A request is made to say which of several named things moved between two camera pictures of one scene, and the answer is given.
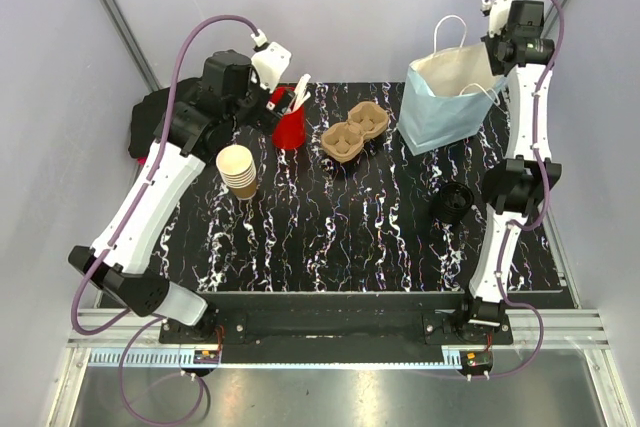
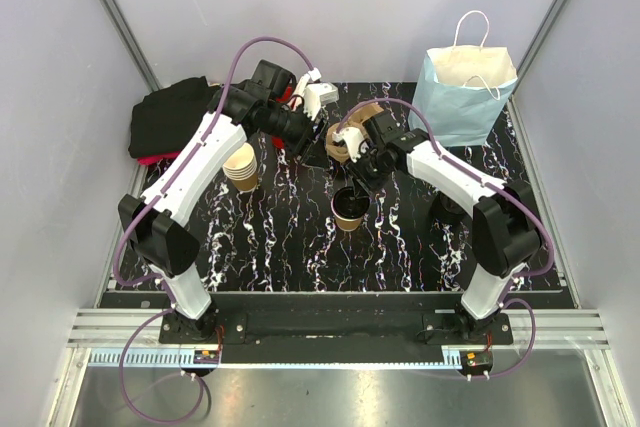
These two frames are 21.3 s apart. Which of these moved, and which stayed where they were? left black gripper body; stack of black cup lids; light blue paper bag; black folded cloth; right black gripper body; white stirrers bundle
Moved: right black gripper body; left black gripper body; light blue paper bag
Stayed: stack of black cup lids; white stirrers bundle; black folded cloth
